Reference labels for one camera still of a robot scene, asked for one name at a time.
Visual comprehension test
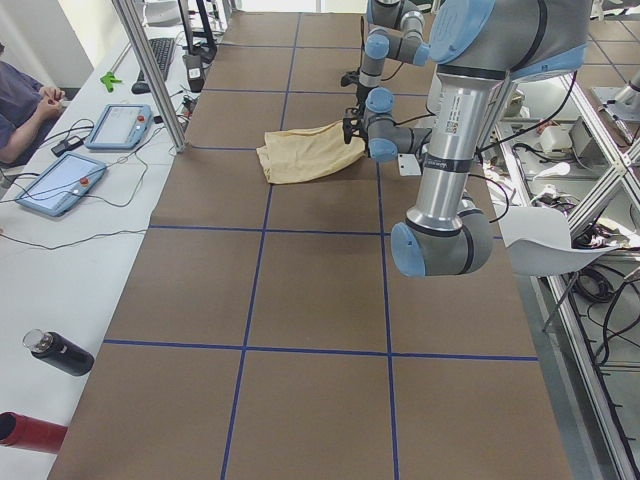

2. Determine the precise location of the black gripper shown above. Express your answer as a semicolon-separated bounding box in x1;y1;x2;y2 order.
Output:
342;112;368;145
356;84;373;113

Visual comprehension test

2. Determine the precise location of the cream long-sleeve graphic shirt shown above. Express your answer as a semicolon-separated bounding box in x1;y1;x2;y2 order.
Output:
256;121;365;184

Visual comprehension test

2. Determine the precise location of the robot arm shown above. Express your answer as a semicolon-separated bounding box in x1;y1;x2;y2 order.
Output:
342;1;592;277
356;0;429;114

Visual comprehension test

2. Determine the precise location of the person's forearm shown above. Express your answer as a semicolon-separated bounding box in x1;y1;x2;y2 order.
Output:
1;113;41;164

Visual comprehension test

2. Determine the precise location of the person's hand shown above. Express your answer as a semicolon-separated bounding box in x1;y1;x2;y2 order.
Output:
34;86;66;120

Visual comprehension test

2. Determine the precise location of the black keyboard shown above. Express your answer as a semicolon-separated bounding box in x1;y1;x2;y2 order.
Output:
149;38;176;81

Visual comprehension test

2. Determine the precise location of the black computer mouse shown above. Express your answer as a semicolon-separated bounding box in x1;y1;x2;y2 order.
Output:
131;81;150;95

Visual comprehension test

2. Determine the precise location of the blue teach pendant far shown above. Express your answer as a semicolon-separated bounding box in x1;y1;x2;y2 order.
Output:
84;104;153;151

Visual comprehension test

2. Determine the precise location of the blue teach pendant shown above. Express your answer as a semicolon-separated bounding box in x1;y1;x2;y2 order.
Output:
84;104;153;151
15;152;107;217

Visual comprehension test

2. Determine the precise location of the green plastic toy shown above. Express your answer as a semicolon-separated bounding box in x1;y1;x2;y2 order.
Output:
100;71;122;93

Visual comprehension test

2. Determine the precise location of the blue teach pendant near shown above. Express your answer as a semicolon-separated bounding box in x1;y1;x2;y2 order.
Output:
15;152;107;217

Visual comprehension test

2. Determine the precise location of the black water bottle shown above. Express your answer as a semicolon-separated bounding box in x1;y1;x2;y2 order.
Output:
23;329;94;376

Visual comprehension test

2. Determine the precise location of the red water bottle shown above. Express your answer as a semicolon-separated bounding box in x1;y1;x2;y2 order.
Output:
1;412;67;454

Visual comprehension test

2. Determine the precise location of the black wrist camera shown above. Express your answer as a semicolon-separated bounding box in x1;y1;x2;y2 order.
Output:
340;70;359;88

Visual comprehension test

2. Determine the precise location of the aluminium frame post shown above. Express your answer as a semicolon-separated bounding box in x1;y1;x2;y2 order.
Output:
112;0;186;153

